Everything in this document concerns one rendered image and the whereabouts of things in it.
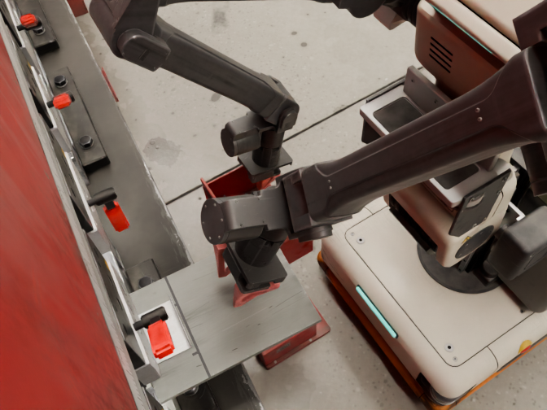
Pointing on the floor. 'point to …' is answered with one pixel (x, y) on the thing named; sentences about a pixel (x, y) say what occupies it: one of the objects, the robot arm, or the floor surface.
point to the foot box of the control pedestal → (282, 351)
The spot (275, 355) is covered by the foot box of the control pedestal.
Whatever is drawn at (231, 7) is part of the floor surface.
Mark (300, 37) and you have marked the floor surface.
